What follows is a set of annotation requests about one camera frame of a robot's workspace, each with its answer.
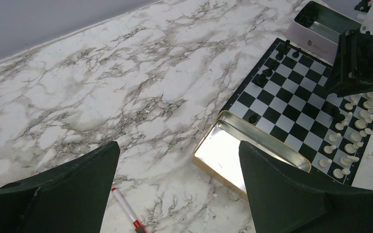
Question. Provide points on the white box of black pieces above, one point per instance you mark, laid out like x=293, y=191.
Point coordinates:
x=316, y=28

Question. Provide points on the black chess pawn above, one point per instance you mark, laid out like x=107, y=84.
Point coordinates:
x=253, y=118

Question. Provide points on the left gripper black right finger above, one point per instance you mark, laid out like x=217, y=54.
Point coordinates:
x=285, y=199

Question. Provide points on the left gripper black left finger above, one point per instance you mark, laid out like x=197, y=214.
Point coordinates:
x=69, y=198

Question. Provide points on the white chess piece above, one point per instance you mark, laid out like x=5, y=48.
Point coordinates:
x=348, y=160
x=357, y=136
x=325, y=162
x=352, y=148
x=340, y=173
x=365, y=119

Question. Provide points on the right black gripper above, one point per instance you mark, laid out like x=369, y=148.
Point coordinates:
x=352, y=71

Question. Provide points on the small red white marker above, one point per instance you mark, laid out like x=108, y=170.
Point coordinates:
x=139, y=228

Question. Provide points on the black white chessboard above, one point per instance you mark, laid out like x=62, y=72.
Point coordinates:
x=294, y=109

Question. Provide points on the gold metal tin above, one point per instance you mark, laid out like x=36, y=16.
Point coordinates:
x=217, y=153

